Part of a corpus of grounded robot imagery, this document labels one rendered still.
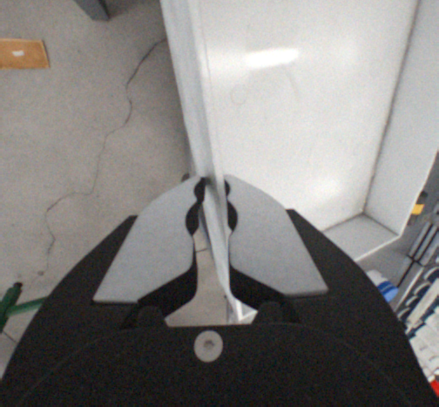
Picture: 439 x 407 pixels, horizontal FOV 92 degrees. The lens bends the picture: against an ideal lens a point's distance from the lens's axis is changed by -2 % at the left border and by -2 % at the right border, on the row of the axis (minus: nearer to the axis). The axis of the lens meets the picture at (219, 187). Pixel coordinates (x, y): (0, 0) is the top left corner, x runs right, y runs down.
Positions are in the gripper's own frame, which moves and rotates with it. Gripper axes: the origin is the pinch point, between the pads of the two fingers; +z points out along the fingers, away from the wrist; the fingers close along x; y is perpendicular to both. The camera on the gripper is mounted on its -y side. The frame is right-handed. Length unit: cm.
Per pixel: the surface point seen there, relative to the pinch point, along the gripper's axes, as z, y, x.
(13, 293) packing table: 60, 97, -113
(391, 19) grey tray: 8.5, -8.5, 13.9
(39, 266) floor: 72, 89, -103
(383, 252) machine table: 30, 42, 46
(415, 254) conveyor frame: 33, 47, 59
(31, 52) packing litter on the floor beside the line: 83, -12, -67
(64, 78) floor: 85, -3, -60
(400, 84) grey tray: 9.4, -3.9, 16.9
